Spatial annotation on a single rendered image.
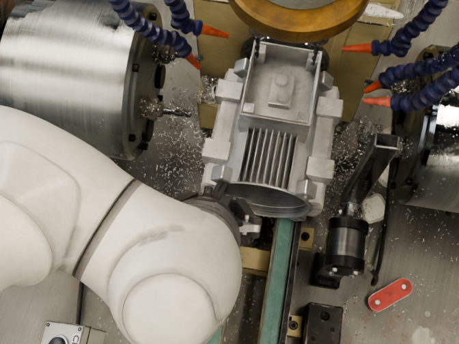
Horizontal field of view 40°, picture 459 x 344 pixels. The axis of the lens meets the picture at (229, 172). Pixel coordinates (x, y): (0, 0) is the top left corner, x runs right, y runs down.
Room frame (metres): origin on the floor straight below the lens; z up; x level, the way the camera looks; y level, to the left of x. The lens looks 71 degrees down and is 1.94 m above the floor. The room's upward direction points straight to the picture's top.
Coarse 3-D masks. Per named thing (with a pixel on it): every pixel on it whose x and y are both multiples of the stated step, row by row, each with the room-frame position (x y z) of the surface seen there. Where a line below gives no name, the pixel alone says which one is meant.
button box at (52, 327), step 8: (48, 328) 0.09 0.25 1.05; (56, 328) 0.08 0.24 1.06; (64, 328) 0.08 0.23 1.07; (72, 328) 0.08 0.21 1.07; (80, 328) 0.08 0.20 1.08; (88, 328) 0.08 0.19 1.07; (96, 328) 0.08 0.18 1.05; (48, 336) 0.07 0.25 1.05; (56, 336) 0.07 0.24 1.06; (64, 336) 0.07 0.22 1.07; (72, 336) 0.07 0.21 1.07; (80, 336) 0.07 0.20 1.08; (88, 336) 0.07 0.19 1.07; (96, 336) 0.07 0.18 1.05; (104, 336) 0.07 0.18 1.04
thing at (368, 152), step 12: (372, 144) 0.28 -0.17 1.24; (384, 144) 0.28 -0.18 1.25; (396, 144) 0.28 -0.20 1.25; (372, 156) 0.27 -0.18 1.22; (384, 156) 0.27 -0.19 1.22; (360, 168) 0.28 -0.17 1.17; (372, 168) 0.27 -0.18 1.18; (384, 168) 0.27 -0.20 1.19; (360, 180) 0.27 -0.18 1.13; (372, 180) 0.27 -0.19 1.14; (348, 192) 0.27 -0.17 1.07; (360, 192) 0.27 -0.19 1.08; (348, 204) 0.27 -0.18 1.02; (360, 204) 0.27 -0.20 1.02
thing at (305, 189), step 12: (240, 60) 0.48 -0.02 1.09; (240, 72) 0.46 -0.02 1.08; (324, 72) 0.46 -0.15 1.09; (324, 84) 0.44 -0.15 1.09; (216, 168) 0.31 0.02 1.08; (228, 168) 0.31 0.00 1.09; (216, 180) 0.29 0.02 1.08; (228, 180) 0.29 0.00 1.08; (300, 180) 0.29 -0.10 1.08; (300, 192) 0.27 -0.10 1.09; (312, 192) 0.27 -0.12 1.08
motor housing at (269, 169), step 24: (336, 96) 0.44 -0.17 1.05; (216, 120) 0.40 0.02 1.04; (312, 120) 0.39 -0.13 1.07; (240, 144) 0.34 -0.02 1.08; (264, 144) 0.33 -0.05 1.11; (288, 144) 0.34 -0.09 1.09; (312, 144) 0.35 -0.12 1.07; (240, 168) 0.30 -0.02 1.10; (264, 168) 0.30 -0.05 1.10; (288, 168) 0.30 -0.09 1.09; (240, 192) 0.31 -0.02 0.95; (264, 192) 0.31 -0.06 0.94; (288, 192) 0.27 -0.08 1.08; (288, 216) 0.27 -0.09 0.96
